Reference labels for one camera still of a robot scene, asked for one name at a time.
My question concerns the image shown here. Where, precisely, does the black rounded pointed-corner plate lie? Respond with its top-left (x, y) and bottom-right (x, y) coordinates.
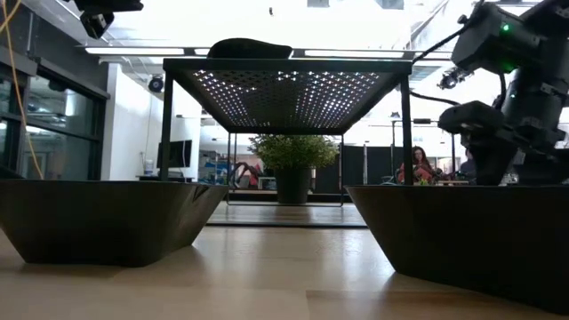
top-left (206, 37), bottom-right (294, 60)

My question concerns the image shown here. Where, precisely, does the potted green artificial plant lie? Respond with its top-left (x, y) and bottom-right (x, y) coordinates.
top-left (247, 132), bottom-right (341, 205)

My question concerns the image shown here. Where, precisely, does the black partition panel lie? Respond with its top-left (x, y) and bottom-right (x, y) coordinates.
top-left (326, 145), bottom-right (404, 195)

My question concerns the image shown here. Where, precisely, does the glossy black wavy square plate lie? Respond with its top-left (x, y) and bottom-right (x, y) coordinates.
top-left (0, 177), bottom-right (230, 269)
top-left (344, 183), bottom-right (569, 316)

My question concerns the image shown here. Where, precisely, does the person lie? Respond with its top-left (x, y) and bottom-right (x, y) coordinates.
top-left (397, 145), bottom-right (440, 186)
top-left (457, 148), bottom-right (479, 183)

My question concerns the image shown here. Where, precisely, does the red black background machine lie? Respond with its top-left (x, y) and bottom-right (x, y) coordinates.
top-left (228, 160), bottom-right (264, 190)

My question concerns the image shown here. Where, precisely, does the black perforated metal riser shelf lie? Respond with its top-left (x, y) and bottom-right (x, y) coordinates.
top-left (160, 57), bottom-right (414, 229)

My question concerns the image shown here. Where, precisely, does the black computer monitor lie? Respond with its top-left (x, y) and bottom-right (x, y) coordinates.
top-left (156, 139), bottom-right (194, 170)

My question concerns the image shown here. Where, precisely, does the ceiling light strip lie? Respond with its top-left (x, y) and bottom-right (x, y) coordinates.
top-left (303, 49), bottom-right (405, 60)
top-left (84, 46), bottom-right (186, 57)

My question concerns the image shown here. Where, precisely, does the yellow cable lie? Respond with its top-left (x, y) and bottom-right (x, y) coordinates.
top-left (0, 0), bottom-right (45, 181)

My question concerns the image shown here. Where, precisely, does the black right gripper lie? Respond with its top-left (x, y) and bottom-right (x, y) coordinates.
top-left (437, 100), bottom-right (569, 186)

